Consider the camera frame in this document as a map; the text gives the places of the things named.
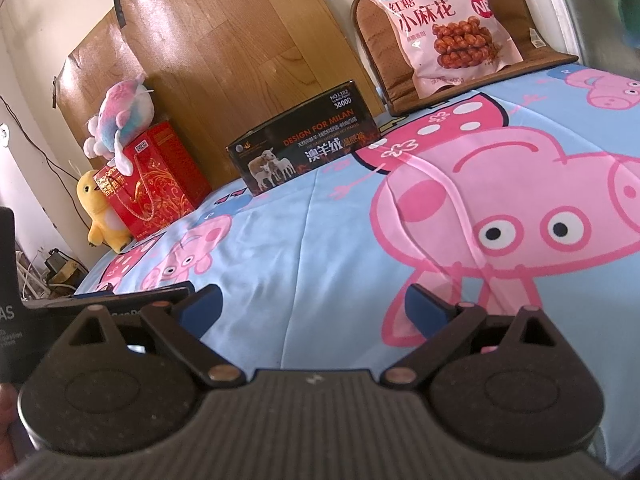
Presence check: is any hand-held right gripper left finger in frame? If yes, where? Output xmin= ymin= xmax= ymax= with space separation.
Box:
xmin=42 ymin=283 xmax=247 ymax=389

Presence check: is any brown seat cushion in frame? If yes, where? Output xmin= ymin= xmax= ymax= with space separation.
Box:
xmin=349 ymin=0 xmax=581 ymax=117

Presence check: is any black printed box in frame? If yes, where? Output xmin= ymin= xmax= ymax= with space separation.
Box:
xmin=225 ymin=78 xmax=384 ymax=197

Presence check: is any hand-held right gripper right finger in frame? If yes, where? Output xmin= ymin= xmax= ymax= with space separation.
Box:
xmin=380 ymin=283 xmax=584 ymax=389

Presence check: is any wooden headboard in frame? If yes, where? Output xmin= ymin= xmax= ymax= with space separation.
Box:
xmin=53 ymin=0 xmax=389 ymax=196

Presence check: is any large pink snack bag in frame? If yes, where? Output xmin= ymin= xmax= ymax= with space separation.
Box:
xmin=355 ymin=0 xmax=525 ymax=99

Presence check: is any printed blue pink blanket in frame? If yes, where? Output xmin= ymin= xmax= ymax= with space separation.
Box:
xmin=74 ymin=62 xmax=640 ymax=467

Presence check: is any yellow plush duck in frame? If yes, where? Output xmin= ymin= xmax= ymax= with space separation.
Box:
xmin=75 ymin=168 xmax=134 ymax=254

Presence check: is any small dark box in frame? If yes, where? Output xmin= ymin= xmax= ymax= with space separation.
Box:
xmin=44 ymin=248 xmax=84 ymax=286

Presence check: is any red gift bag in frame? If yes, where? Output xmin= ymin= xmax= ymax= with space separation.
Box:
xmin=93 ymin=120 xmax=212 ymax=241

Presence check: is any white cables bundle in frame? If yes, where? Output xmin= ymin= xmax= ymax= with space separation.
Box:
xmin=14 ymin=247 xmax=51 ymax=304

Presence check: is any pastel plush toy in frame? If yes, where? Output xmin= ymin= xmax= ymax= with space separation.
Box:
xmin=83 ymin=72 xmax=155 ymax=174

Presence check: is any black wall cable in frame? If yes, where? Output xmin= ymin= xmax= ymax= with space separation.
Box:
xmin=0 ymin=95 xmax=84 ymax=177

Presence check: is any person's left hand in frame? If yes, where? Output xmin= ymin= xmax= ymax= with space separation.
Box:
xmin=0 ymin=382 xmax=27 ymax=454

